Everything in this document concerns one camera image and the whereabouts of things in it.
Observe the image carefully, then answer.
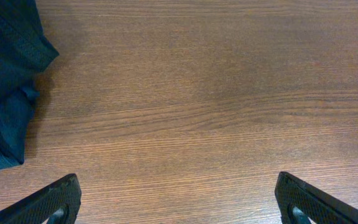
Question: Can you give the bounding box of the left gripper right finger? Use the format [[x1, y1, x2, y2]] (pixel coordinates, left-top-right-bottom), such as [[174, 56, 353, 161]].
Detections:
[[275, 172, 358, 224]]

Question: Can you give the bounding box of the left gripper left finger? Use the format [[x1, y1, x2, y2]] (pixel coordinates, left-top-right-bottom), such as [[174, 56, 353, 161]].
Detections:
[[0, 174, 81, 224]]

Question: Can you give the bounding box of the folded navy blue garment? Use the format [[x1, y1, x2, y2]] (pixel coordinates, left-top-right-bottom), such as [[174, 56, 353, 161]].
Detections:
[[0, 82, 39, 170]]

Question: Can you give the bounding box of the folded black garment stack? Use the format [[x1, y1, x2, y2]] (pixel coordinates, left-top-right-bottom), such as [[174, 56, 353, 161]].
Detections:
[[0, 0, 58, 99]]

